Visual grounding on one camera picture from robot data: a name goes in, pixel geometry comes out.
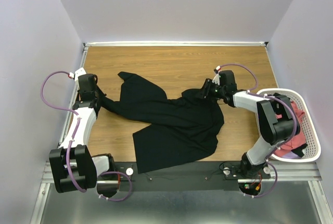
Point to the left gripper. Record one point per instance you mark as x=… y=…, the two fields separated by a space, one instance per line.
x=101 y=94

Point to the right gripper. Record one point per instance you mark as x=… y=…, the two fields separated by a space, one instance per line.
x=208 y=85

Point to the black t shirt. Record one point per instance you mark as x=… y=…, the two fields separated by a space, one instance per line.
x=180 y=131

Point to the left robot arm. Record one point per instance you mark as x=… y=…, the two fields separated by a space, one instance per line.
x=73 y=168

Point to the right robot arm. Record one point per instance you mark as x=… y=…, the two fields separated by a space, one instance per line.
x=277 y=121

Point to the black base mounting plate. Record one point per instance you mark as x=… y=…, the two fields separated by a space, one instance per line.
x=196 y=176

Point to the lavender garment in basket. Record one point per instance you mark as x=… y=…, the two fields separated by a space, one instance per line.
x=291 y=155

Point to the white laundry basket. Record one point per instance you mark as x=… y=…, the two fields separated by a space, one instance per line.
x=313 y=151

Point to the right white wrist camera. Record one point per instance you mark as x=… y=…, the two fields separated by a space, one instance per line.
x=216 y=79

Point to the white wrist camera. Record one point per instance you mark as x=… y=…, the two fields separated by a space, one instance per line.
x=216 y=79
x=75 y=75

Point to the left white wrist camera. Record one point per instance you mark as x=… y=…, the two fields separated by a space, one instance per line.
x=75 y=75

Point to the aluminium back table rail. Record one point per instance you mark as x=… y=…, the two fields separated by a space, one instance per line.
x=174 y=43

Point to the aluminium front frame rail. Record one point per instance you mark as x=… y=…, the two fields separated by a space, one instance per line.
x=191 y=193

